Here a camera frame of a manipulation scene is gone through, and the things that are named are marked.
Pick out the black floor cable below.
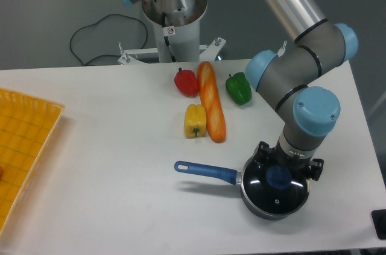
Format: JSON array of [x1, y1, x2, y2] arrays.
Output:
[[69, 13, 149, 66]]

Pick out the glass pot lid blue knob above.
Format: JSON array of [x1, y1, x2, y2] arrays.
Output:
[[241, 158, 310, 220]]

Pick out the blue saucepan with handle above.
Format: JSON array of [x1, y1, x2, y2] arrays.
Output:
[[174, 157, 311, 221]]

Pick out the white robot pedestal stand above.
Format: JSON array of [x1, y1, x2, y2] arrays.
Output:
[[118, 0, 226, 65]]

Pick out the orange toy baguette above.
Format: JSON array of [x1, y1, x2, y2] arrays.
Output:
[[197, 61, 227, 143]]

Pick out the green toy bell pepper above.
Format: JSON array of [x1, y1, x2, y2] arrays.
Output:
[[226, 72, 252, 105]]

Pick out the yellow woven basket tray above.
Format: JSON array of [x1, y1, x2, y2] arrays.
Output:
[[1, 88, 65, 230]]

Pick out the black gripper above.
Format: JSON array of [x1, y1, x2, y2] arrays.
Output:
[[252, 142, 324, 181]]

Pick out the yellow toy bell pepper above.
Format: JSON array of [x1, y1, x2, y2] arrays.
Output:
[[183, 104, 207, 139]]

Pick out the red toy bell pepper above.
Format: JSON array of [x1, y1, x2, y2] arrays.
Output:
[[174, 68, 199, 98]]

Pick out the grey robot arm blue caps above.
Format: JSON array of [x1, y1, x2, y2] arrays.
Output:
[[122, 0, 358, 180]]

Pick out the black device at table edge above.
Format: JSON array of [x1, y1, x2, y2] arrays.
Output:
[[371, 209, 386, 240]]

